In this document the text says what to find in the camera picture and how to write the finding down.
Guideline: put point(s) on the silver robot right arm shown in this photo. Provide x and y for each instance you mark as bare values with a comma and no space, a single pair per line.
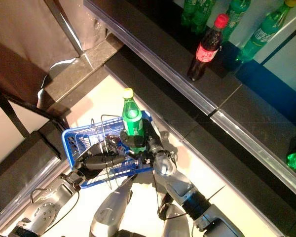
177,182

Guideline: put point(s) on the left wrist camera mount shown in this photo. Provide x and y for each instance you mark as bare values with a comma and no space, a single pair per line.
70,181

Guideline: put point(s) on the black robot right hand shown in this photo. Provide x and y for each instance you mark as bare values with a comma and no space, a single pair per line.
150,143

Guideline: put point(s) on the Pepsi cola bottle blue cap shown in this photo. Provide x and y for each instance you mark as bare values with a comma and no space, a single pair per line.
121,148

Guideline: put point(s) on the black metal bracket bar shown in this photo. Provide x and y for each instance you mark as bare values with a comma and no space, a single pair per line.
27,106

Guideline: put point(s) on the clear plastic price rail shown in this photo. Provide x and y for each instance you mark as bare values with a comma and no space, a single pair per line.
162,71
212,170
27,195

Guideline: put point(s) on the silver robot right leg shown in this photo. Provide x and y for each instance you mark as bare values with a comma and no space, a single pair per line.
175,222

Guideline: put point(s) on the blue plastic shopping basket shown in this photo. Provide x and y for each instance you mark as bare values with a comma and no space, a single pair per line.
67,148

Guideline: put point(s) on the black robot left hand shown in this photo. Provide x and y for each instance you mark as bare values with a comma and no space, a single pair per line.
96,160

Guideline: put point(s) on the metal shelf upright post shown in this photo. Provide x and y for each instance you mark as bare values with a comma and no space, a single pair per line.
64,27

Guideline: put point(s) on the Coca-Cola bottle red cap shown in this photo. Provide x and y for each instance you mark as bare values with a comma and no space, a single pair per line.
202,54

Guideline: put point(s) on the brown curtain panel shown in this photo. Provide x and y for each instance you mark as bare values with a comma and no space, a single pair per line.
19,37

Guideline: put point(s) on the dark low display base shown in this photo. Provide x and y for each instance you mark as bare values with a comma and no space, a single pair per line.
14,168

